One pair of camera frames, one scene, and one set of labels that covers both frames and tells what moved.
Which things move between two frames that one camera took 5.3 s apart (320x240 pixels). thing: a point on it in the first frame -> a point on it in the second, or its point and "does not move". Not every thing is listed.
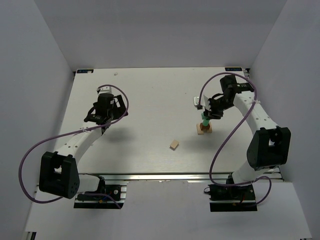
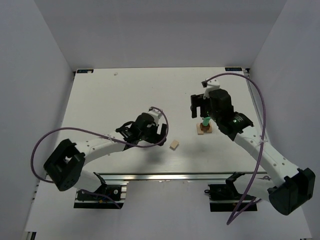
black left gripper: (120, 107) -> (152, 132)
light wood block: (200, 132) does not move
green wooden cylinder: (205, 122) does not move
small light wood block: (174, 144) does not move
